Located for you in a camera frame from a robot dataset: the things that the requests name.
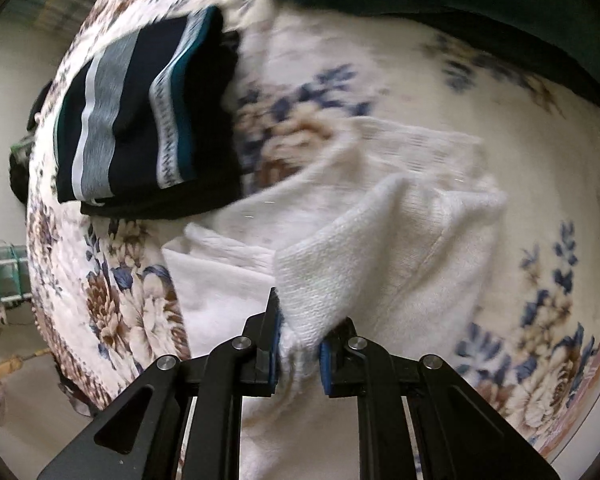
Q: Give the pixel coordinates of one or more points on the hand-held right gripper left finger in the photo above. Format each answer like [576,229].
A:
[275,345]

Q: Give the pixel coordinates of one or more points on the floral printed blanket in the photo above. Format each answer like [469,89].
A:
[430,85]

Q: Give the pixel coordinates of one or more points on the dark bag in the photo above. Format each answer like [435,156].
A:
[22,170]

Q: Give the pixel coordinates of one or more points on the straw broom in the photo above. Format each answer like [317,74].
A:
[0,375]

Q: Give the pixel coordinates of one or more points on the dark striped folded clothes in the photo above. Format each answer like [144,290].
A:
[145,115]

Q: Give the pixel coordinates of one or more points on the green crate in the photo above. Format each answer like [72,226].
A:
[7,272]

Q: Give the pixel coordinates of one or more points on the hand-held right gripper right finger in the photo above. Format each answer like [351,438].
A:
[326,365]

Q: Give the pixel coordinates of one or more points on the white knit garment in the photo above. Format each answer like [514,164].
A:
[360,260]

